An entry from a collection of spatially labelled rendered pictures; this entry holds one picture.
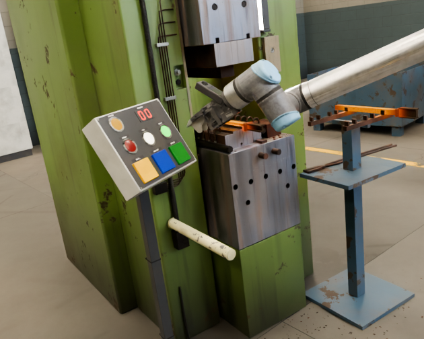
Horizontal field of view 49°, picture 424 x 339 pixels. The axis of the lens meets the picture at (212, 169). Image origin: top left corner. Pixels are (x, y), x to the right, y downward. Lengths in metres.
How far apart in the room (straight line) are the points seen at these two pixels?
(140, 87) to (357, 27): 9.04
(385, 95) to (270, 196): 3.63
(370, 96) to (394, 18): 4.74
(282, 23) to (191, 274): 1.28
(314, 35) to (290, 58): 9.02
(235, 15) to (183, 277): 1.19
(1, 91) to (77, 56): 4.75
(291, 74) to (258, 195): 0.67
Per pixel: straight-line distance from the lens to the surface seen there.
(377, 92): 5.65
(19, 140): 7.12
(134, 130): 1.61
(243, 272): 2.17
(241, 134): 2.05
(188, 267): 2.23
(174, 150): 1.68
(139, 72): 1.93
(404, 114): 2.23
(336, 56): 11.10
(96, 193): 2.40
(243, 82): 1.45
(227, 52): 1.99
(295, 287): 2.44
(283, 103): 1.44
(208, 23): 1.94
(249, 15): 2.07
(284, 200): 2.21
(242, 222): 2.07
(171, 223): 2.07
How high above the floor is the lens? 1.43
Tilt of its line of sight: 17 degrees down
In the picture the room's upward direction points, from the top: 7 degrees counter-clockwise
